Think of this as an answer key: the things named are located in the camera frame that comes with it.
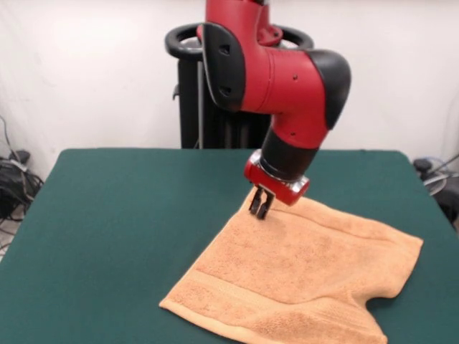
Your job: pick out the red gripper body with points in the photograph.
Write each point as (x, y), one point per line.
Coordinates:
(279, 188)

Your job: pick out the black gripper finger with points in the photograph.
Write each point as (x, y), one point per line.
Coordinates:
(266, 207)
(255, 202)

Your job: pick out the tan terry towel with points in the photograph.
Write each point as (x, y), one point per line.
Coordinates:
(305, 268)

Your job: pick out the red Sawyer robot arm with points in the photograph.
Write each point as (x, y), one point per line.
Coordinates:
(287, 89)

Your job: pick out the dark green table cloth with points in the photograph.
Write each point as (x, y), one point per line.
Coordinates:
(107, 233)

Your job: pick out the black floor object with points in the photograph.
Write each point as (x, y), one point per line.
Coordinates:
(450, 204)

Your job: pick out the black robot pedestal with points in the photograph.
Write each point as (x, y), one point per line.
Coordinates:
(186, 107)

